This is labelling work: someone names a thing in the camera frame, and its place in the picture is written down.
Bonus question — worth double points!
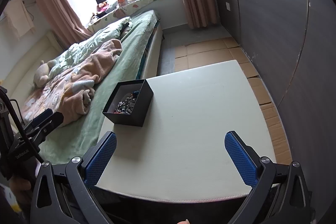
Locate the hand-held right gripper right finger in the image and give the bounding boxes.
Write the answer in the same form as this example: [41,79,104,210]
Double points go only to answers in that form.
[224,131,313,224]

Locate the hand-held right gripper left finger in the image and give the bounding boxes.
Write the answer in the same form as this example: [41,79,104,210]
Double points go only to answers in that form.
[30,131,117,224]

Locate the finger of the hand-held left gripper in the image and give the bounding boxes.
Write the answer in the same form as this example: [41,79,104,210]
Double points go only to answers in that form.
[24,108,65,136]

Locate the black jewelry box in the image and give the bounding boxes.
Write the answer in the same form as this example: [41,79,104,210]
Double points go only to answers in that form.
[102,79,154,127]

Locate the pile of mixed jewelry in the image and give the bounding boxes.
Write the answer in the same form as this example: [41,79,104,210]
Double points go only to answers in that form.
[113,91,141,115]

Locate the person's left hand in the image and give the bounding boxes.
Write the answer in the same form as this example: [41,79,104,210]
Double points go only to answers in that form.
[9,177,32,192]

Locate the beige plush toy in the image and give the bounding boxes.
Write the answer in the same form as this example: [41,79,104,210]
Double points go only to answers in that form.
[33,60,57,88]

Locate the peach fleece blanket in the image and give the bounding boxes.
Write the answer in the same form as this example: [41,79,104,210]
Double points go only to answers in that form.
[21,39,124,125]

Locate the pale green patterned quilt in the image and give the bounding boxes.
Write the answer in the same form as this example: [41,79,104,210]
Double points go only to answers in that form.
[47,17,133,77]

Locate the bed with green sheet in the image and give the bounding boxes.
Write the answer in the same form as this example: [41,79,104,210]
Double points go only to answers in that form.
[0,10,164,165]

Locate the beige hanging towel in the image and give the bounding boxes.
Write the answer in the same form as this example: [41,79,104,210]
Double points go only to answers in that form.
[4,0,36,41]

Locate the flattened cardboard sheets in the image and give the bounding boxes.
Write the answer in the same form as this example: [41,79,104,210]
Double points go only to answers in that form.
[173,36,293,159]

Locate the black garment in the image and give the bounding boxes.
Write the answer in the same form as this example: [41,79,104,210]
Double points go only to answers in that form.
[119,22,133,33]

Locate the plush toys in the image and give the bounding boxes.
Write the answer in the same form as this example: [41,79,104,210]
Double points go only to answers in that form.
[92,2,111,20]

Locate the printed window seat cushion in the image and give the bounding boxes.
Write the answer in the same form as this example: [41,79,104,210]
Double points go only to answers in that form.
[88,0,179,33]

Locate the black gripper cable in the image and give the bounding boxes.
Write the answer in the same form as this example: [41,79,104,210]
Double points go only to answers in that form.
[0,86,45,163]

